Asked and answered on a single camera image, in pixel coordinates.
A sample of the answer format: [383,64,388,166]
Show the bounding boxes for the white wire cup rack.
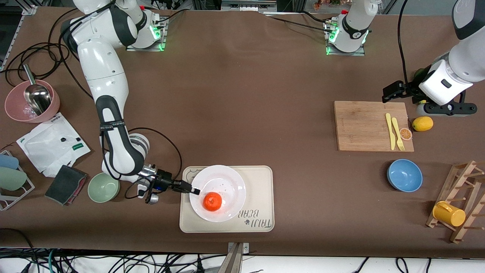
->
[0,150,35,211]

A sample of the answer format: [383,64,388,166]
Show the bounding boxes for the pink bowl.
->
[5,80,60,124]

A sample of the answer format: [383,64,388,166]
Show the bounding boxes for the yellow lemon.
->
[412,116,433,132]

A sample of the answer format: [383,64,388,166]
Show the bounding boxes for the grey metal box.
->
[222,0,277,11]

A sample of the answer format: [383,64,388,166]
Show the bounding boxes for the shiny metal scoop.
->
[23,64,52,116]

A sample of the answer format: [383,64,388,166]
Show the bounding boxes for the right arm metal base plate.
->
[126,17,167,52]

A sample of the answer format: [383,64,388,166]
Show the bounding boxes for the pale green cup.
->
[0,167,28,191]

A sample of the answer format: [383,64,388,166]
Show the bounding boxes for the coiled black cable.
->
[0,42,76,89]

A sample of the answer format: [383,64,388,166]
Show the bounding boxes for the white plastic bag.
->
[16,113,91,178]

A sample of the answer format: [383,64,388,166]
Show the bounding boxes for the wooden mug rack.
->
[426,160,485,244]

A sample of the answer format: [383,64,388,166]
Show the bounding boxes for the folded dark grey cloth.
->
[45,165,88,206]

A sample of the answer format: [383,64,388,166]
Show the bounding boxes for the light blue cup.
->
[0,154,19,170]

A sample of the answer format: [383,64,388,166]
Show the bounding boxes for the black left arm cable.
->
[397,0,422,88]

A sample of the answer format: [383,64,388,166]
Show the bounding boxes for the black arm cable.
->
[397,0,422,88]
[124,127,183,200]

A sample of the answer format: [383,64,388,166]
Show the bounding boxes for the teal cable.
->
[47,249,59,273]

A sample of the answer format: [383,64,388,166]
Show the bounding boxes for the cream bear print tray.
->
[179,166,275,233]

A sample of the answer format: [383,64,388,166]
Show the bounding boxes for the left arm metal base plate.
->
[325,19,366,56]

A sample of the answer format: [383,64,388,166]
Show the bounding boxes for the blue bowl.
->
[387,159,423,193]

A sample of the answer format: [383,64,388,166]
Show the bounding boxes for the yellow plastic fork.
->
[391,117,406,152]

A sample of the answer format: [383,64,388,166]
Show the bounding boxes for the wooden cutting board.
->
[334,100,415,152]

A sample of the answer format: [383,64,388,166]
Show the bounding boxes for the tangled black cables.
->
[0,227,432,273]

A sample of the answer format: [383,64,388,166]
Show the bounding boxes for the white round plate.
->
[189,165,247,223]

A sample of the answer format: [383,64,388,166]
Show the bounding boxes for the orange fruit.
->
[203,192,223,211]

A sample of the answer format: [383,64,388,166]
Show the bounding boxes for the yellow plastic knife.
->
[385,113,396,150]

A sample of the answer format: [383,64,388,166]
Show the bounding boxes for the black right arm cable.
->
[124,127,183,200]

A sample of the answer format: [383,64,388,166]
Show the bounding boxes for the yellow mug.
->
[432,201,466,227]

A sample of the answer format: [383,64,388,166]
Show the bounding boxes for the light green bowl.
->
[88,172,120,203]

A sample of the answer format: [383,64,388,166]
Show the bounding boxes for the black base power cable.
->
[265,11,334,31]
[153,9,186,25]

